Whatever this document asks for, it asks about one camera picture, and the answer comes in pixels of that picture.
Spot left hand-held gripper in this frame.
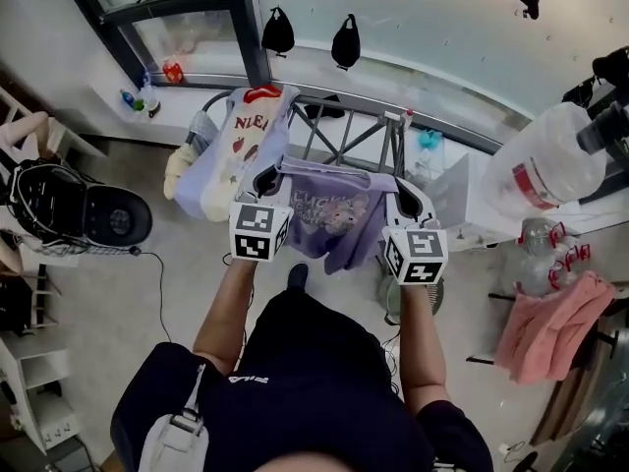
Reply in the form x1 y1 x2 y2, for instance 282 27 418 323
228 162 295 264

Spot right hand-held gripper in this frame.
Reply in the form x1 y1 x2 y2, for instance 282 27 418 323
381 177 450 287

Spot lavender cream clothes shirt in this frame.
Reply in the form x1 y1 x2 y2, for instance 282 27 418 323
174 85 302 223

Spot purple printed clothes shirt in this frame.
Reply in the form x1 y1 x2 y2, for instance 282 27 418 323
278 154 400 276

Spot pink clothes garment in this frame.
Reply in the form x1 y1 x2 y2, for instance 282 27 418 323
493 269 617 385

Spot person's left forearm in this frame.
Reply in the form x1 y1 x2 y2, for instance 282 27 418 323
192 256 266 376

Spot person's right forearm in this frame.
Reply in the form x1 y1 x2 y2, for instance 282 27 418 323
398 282 451 418

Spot white side table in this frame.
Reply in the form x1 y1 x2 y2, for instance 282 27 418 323
430 151 523 254

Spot black sock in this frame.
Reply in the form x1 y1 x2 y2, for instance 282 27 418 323
303 93 347 122

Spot grey metal drying rack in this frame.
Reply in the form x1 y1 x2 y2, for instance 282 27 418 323
185 89 415 182

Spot pale yellow cloth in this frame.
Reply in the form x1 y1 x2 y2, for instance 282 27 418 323
162 144 199 201

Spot round grey floor fan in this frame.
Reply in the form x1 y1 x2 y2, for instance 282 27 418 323
376 262 446 325

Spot person's dark shoe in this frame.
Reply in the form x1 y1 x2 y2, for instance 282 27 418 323
286 263 311 293

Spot clear plastic bag red band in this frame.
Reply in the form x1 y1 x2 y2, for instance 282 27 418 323
480 101 622 212

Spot red box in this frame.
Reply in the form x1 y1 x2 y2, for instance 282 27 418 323
162 58 186 85

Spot bag of red hangers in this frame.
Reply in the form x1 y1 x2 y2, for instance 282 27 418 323
514 216 593 298

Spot black backpack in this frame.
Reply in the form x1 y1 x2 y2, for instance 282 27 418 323
6 157 154 257

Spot person's dark navy clothing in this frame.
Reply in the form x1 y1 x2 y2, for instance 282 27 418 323
109 286 495 472

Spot white shelf unit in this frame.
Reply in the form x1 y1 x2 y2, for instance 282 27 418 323
0 330 84 457

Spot black floor cable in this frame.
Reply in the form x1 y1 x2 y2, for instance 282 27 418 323
127 245 174 344

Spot black window frame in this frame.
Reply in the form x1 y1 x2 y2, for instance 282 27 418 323
55 0 274 89

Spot black camera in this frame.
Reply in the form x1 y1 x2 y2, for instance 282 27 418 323
574 45 629 167

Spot white shoulder strap bag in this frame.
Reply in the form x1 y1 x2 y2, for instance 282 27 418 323
138 363 211 472

